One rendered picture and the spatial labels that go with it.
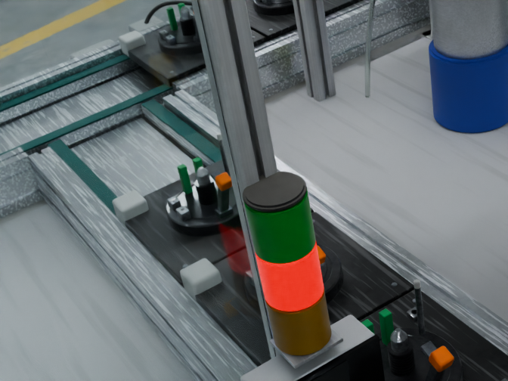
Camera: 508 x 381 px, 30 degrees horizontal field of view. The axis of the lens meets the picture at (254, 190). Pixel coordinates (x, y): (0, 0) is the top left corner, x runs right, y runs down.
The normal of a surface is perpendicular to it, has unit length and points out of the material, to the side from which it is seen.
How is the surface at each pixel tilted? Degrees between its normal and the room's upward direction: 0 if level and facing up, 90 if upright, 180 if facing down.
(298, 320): 90
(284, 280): 90
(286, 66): 90
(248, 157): 90
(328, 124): 0
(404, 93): 0
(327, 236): 0
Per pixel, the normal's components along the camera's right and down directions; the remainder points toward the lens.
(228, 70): 0.51, 0.40
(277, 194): -0.17, -0.82
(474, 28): -0.09, 0.57
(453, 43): -0.54, 0.54
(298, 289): 0.25, 0.51
